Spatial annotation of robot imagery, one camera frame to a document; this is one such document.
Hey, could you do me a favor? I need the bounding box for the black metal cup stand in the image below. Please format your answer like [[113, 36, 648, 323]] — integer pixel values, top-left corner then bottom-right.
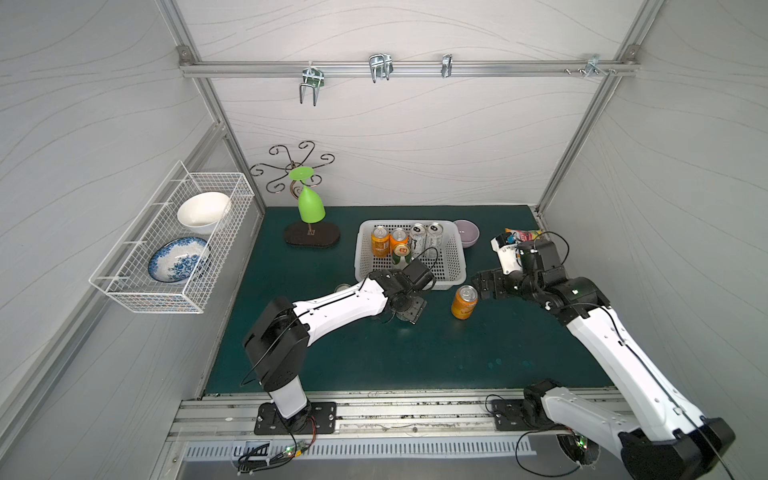
[[249, 140, 340, 248]]

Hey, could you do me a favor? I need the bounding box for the green plastic wine glass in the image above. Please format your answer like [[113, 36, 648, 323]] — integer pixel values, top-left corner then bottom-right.
[[289, 166, 326, 224]]

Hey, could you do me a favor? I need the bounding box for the metal hook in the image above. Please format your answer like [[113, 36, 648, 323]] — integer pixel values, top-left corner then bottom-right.
[[563, 54, 618, 78], [368, 53, 394, 84], [441, 54, 453, 79], [299, 66, 325, 106]]

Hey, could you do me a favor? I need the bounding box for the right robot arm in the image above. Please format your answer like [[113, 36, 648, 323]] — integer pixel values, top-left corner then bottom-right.
[[471, 269, 735, 479]]

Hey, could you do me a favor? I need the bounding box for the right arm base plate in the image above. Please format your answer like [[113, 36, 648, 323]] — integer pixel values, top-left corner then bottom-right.
[[485, 395, 555, 432]]

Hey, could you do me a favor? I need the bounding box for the green gold-top can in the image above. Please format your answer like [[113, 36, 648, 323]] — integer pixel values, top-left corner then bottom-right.
[[391, 243, 412, 269]]

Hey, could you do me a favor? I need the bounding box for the white plastic basket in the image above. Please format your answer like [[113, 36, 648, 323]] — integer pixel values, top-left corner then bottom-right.
[[353, 219, 468, 292]]

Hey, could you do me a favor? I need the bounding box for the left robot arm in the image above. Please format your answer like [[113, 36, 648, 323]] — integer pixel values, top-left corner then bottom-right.
[[241, 260, 436, 423]]

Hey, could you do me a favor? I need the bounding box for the blue patterned plate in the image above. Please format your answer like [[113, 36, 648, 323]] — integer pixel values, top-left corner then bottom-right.
[[147, 236, 210, 284]]

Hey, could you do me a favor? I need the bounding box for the aluminium front rail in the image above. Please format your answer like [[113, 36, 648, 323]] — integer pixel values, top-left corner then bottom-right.
[[167, 389, 637, 444]]

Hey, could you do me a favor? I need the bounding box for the white can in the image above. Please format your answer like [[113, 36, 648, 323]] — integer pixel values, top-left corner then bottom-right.
[[409, 222, 427, 257], [425, 222, 444, 258]]

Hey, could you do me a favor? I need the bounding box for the Fox's candy bag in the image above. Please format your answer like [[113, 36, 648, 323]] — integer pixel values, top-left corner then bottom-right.
[[505, 229, 543, 244]]

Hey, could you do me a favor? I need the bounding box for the metal hook far right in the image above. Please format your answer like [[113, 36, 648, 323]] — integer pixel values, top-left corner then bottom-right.
[[563, 54, 618, 78]]

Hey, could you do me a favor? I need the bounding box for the orange yellow drink can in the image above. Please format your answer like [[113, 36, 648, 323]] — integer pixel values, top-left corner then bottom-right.
[[451, 285, 479, 320]]

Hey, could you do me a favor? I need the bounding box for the metal hook far left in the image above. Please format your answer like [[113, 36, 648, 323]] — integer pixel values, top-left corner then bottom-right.
[[299, 66, 325, 106]]

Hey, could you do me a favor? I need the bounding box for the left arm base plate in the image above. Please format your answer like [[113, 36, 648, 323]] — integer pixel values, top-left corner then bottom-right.
[[253, 401, 337, 436]]

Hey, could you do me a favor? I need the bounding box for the white wire wall basket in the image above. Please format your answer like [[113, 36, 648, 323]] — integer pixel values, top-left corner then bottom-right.
[[89, 162, 254, 314]]

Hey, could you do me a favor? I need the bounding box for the aluminium rail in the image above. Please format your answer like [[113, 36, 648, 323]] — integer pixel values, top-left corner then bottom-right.
[[179, 59, 640, 80], [167, 389, 637, 444]]

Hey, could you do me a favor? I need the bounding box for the white bowl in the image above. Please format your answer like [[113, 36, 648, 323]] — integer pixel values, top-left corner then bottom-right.
[[176, 192, 231, 235]]

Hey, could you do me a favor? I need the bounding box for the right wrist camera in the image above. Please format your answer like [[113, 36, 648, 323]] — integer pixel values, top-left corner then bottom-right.
[[490, 232, 523, 275]]

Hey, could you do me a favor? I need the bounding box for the aluminium top rail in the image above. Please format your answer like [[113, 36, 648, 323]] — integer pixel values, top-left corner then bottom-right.
[[179, 59, 640, 80]]

